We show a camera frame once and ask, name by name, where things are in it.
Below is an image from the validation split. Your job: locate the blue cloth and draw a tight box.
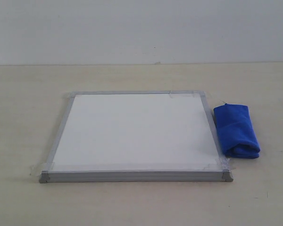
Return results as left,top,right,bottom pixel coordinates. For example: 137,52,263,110
214,104,260,159

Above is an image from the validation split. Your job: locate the clear tape back right corner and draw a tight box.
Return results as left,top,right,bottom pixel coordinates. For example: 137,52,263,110
168,90,227,104

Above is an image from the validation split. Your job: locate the clear tape corner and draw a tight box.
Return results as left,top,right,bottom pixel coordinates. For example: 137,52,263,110
29,162,55,177
168,90,227,104
62,91,84,99
203,156,236,171

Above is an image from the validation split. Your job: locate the clear tape back left corner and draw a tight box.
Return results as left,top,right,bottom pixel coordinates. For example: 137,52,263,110
62,91,84,99

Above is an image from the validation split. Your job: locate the clear tape front right corner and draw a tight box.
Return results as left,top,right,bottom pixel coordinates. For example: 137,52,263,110
203,156,236,171

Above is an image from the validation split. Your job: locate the clear tape front left corner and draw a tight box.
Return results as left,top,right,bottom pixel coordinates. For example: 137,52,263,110
29,162,55,177

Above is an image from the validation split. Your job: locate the white board with aluminium frame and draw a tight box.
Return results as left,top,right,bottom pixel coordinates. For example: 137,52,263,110
39,90,233,184

